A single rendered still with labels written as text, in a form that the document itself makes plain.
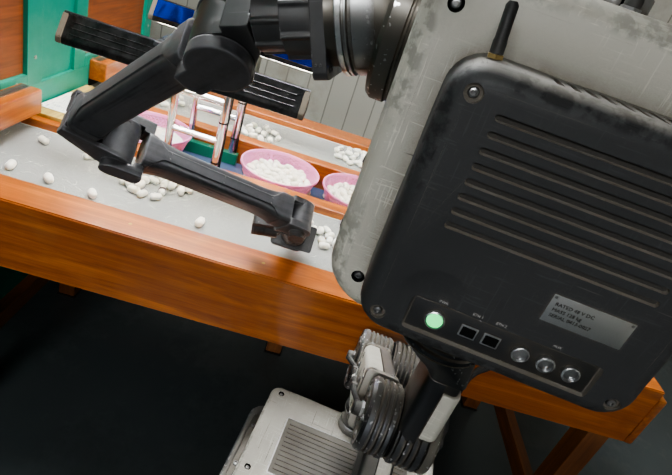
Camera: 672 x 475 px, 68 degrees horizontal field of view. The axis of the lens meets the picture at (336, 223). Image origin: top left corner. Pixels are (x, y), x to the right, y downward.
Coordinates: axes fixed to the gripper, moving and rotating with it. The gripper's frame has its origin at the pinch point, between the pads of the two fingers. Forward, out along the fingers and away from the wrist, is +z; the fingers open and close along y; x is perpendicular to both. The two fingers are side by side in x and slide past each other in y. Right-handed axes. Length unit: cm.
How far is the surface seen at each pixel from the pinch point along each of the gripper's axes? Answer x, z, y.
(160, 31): -126, 167, 114
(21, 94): -17, 5, 79
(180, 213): 1.8, 0.7, 29.3
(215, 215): -0.9, 3.9, 21.2
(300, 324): 20.1, -9.4, -7.7
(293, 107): -30.0, -12.2, 9.4
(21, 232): 18, -11, 58
